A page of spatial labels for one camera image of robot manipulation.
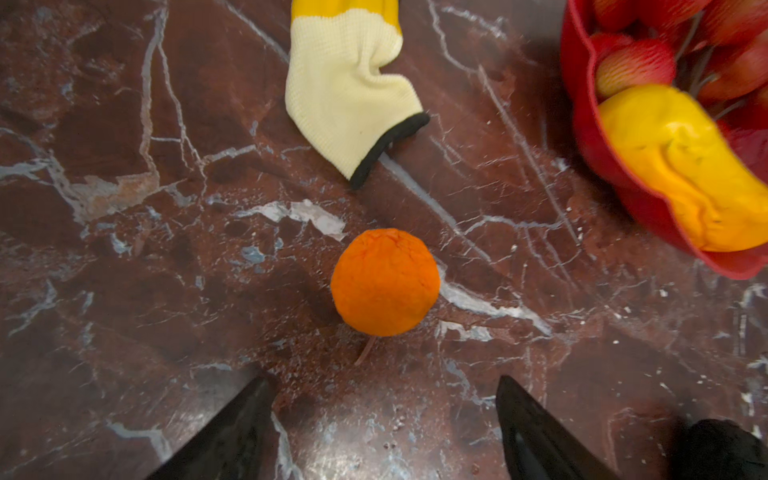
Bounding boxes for orange fake fruit ball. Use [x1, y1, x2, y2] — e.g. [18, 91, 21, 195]
[330, 228, 441, 337]

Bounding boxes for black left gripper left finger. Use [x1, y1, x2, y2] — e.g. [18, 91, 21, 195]
[147, 377, 274, 480]

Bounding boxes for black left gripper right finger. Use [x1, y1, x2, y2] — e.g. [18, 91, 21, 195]
[495, 375, 617, 480]

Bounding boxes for red flower-shaped fruit bowl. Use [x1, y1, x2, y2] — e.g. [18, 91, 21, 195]
[560, 1, 767, 280]

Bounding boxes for red-yellow fake peach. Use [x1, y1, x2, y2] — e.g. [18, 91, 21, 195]
[595, 39, 677, 99]

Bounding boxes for yellow and black work glove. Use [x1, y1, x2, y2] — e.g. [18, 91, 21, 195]
[285, 1, 430, 188]

